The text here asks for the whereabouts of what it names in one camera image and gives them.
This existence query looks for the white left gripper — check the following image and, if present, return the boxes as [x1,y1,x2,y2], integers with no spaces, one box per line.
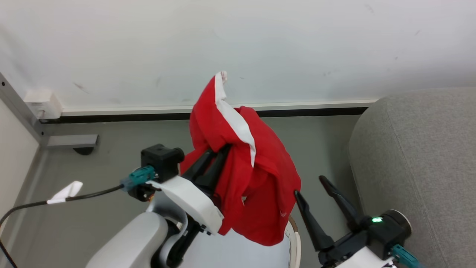
[147,144,232,236]

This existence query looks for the dark white right gripper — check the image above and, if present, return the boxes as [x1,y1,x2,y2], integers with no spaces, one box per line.
[293,175,395,268]

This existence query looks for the red garment with white stripe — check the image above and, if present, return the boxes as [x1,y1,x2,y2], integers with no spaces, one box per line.
[180,71,302,246]

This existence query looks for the white laundry basket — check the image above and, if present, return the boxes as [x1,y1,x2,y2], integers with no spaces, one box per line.
[186,215,302,268]

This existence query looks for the grey fabric sofa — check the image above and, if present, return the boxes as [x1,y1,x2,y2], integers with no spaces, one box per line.
[348,87,476,268]

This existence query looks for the teal left cable connector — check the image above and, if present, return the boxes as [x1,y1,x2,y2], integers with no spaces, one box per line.
[120,166,157,192]

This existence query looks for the teal cable connector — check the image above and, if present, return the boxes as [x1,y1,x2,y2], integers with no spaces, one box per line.
[120,166,157,192]
[390,244,424,268]

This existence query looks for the white black wall baseboard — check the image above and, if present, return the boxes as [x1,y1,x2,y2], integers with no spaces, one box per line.
[39,99,378,124]

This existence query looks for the teal right cable connector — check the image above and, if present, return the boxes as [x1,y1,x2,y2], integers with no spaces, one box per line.
[390,244,424,268]

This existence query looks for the black cable with white tag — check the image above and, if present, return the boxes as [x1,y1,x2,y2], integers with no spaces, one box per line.
[0,181,125,268]

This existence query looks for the white wall junction box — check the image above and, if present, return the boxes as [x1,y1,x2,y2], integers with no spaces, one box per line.
[23,90,62,120]

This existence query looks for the grey metal frame post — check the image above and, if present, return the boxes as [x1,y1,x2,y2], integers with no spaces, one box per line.
[0,73,99,148]

